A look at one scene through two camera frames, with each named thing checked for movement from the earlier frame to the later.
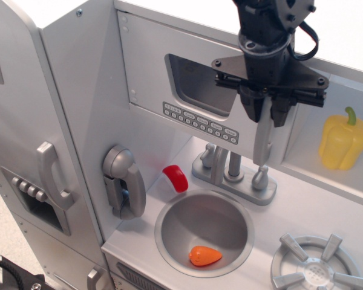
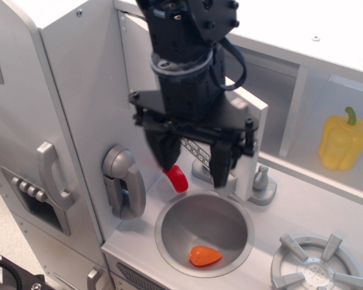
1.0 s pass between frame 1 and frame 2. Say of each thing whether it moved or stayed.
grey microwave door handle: moved
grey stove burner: stayed
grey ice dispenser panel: stayed
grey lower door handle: stayed
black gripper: moved
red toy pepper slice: stayed
